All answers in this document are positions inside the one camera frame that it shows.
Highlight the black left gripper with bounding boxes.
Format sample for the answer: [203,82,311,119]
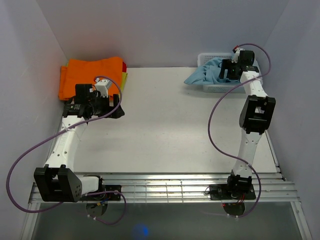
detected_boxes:
[88,93,125,119]

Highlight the light blue trousers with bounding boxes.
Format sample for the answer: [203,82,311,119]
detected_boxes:
[184,57,240,86]

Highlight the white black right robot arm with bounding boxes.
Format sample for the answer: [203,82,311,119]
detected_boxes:
[219,47,276,200]

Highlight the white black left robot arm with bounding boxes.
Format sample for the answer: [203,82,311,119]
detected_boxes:
[33,78,125,203]

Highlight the folded red trousers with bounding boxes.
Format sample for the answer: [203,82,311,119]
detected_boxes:
[122,62,127,73]

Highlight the folded orange trousers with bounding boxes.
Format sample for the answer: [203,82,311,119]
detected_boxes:
[58,56,124,101]

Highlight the white perforated plastic basket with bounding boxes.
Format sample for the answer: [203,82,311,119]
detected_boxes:
[198,50,266,97]

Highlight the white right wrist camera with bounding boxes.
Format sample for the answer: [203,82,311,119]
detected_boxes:
[231,45,245,64]

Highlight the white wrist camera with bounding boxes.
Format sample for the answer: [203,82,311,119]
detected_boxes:
[231,45,245,64]
[94,77,112,98]

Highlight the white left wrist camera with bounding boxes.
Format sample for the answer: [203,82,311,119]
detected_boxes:
[94,77,112,98]

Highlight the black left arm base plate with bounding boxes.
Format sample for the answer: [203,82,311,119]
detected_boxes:
[80,184,122,202]

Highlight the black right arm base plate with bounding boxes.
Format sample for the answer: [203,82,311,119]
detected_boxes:
[208,184,256,201]

